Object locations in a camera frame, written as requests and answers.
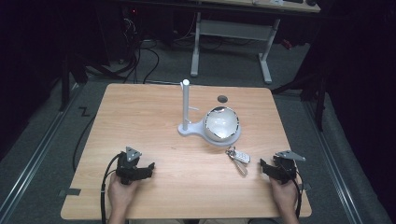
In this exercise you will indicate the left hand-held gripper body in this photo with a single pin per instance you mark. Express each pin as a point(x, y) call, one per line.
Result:
point(128, 161)

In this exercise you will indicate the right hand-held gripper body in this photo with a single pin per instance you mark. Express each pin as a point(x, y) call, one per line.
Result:
point(285, 165)

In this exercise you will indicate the person's right hand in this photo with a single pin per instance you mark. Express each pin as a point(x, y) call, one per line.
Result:
point(284, 196)

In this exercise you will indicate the person's left hand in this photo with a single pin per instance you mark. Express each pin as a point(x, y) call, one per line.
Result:
point(120, 194)

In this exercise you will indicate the white bowl with dark rim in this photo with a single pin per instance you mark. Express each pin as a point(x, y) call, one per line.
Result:
point(220, 124)

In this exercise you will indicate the black tape strip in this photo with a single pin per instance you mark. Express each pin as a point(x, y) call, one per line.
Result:
point(73, 192)

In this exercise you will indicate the white stand with pole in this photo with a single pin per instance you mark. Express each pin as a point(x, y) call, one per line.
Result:
point(186, 105)

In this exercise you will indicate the dark round table grommet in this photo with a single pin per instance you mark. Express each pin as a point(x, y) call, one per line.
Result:
point(222, 99)

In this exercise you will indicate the black metal stand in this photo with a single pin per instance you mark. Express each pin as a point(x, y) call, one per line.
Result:
point(67, 77)
point(314, 90)

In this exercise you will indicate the wooden desk with white legs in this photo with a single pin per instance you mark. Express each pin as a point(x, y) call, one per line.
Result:
point(232, 29)

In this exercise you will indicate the metal floor rail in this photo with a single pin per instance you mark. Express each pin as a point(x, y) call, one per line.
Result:
point(334, 174)
point(37, 149)

